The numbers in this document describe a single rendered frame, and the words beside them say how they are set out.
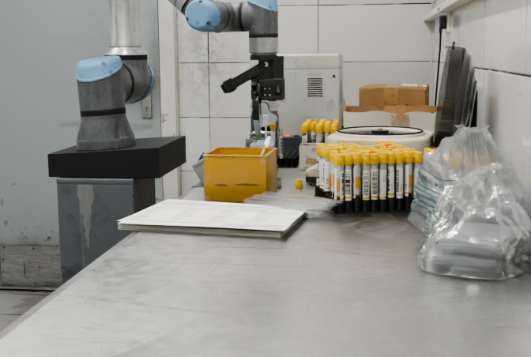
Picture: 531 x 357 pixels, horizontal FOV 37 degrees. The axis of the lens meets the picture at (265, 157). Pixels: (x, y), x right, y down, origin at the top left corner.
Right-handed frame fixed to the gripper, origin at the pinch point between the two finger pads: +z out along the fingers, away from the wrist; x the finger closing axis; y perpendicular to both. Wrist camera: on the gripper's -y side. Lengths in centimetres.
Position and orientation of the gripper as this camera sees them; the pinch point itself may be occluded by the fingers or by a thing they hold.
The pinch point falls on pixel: (256, 133)
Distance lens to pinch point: 204.6
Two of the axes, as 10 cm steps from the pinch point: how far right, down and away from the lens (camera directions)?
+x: 1.0, -1.3, 9.9
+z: 0.1, 9.9, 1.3
